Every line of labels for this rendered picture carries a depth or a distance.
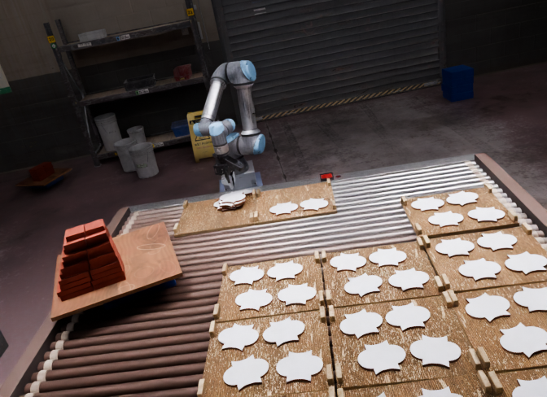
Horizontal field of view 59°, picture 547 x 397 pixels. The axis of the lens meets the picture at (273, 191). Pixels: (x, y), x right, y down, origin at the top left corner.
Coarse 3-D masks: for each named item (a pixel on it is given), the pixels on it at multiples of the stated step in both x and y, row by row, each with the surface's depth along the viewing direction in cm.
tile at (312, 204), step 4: (308, 200) 246; (312, 200) 245; (316, 200) 245; (320, 200) 244; (324, 200) 243; (300, 204) 244; (304, 204) 243; (308, 204) 242; (312, 204) 241; (316, 204) 241; (320, 204) 240; (324, 204) 239; (304, 208) 239; (308, 208) 238; (312, 208) 238; (316, 208) 237; (320, 208) 237
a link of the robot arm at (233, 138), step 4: (228, 136) 286; (232, 136) 283; (236, 136) 283; (240, 136) 284; (228, 140) 282; (232, 140) 282; (236, 140) 282; (228, 144) 283; (232, 144) 282; (236, 144) 281; (232, 148) 283; (236, 148) 282; (232, 152) 285; (236, 152) 284; (232, 156) 286; (236, 156) 286
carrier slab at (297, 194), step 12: (264, 192) 267; (276, 192) 264; (288, 192) 261; (300, 192) 259; (312, 192) 256; (324, 192) 254; (264, 204) 253; (276, 204) 251; (264, 216) 241; (276, 216) 239; (288, 216) 237; (300, 216) 235; (312, 216) 235
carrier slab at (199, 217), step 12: (192, 204) 269; (204, 204) 266; (252, 204) 256; (192, 216) 255; (204, 216) 253; (216, 216) 250; (228, 216) 248; (240, 216) 246; (180, 228) 246; (192, 228) 244; (204, 228) 241; (216, 228) 239; (228, 228) 239
